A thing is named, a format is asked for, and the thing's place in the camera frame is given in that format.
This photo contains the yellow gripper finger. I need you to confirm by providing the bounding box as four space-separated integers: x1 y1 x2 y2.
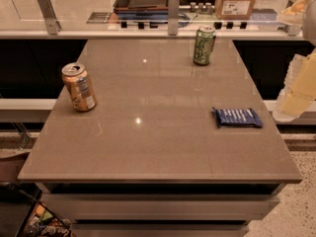
276 0 308 26
273 52 316 122

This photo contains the green soda can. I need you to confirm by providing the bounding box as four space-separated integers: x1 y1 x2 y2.
193 25 216 65

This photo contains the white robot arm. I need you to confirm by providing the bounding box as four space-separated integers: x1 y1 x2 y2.
273 0 316 122

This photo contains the orange soda can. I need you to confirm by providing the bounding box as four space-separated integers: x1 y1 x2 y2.
61 62 97 112

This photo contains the blue snack packet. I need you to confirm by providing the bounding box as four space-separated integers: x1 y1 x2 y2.
212 108 264 128

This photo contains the cardboard box with label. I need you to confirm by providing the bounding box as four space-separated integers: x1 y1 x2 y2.
214 0 256 20

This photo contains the grey table drawer unit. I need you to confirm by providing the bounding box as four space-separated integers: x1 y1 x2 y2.
41 193 279 237

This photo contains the snack bag box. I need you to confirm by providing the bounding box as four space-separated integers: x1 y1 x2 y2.
18 203 76 237

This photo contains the middle metal bracket post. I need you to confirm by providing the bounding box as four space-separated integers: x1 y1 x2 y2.
168 0 180 36

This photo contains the left metal bracket post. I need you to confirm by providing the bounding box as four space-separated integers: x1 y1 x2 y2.
37 0 61 35

